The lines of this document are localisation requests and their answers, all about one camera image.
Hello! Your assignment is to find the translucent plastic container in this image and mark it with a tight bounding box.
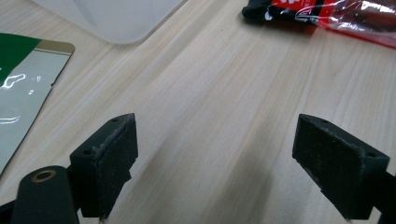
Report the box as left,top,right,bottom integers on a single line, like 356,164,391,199
31,0,188,45

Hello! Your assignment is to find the red and black snack packet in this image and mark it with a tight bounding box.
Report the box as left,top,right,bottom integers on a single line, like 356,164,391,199
241,0,396,49

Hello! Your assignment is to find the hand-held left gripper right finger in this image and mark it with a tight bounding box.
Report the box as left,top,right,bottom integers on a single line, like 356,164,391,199
291,113,390,221

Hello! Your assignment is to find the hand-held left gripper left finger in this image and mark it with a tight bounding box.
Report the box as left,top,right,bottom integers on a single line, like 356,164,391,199
68,112,139,220

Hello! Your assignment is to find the green snack packet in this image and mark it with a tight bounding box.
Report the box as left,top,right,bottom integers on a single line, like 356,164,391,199
0,32,76,176

